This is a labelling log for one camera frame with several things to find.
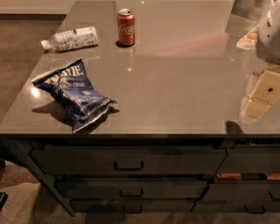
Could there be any drawer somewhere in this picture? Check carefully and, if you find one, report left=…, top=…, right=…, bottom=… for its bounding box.
left=70, top=199, right=195, bottom=214
left=55, top=178, right=207, bottom=200
left=31, top=147, right=226, bottom=175
left=192, top=201, right=280, bottom=214
left=217, top=148, right=280, bottom=174
left=203, top=184, right=280, bottom=202

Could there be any metal box on counter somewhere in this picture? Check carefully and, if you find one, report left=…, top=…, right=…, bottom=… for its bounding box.
left=231, top=0, right=268, bottom=21

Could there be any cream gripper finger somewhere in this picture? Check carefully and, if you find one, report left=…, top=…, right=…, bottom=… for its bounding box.
left=243, top=65, right=280, bottom=119

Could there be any top left drawer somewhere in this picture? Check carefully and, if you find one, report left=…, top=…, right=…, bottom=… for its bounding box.
left=31, top=147, right=226, bottom=175

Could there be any bottom right drawer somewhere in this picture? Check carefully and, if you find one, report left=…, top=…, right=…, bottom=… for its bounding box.
left=192, top=201, right=280, bottom=214

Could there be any blue chip bag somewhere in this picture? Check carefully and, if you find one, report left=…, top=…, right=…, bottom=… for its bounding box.
left=32, top=59, right=117, bottom=133

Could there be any bottom left drawer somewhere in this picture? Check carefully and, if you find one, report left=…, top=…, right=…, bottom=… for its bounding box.
left=70, top=199, right=195, bottom=214

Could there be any red coke can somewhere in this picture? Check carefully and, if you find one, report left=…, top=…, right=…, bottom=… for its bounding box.
left=117, top=8, right=135, bottom=46

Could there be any middle right drawer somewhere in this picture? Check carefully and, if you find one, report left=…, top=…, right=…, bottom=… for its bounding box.
left=203, top=184, right=280, bottom=202

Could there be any middle left drawer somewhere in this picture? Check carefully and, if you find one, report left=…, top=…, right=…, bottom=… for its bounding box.
left=55, top=178, right=207, bottom=200

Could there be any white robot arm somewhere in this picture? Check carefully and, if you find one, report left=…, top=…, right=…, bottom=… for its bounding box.
left=236, top=0, right=280, bottom=119

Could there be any clear plastic water bottle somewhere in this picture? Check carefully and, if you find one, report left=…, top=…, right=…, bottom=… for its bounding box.
left=41, top=26, right=98, bottom=52

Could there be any top right drawer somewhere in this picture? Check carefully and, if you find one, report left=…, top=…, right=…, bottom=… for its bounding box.
left=217, top=148, right=280, bottom=174

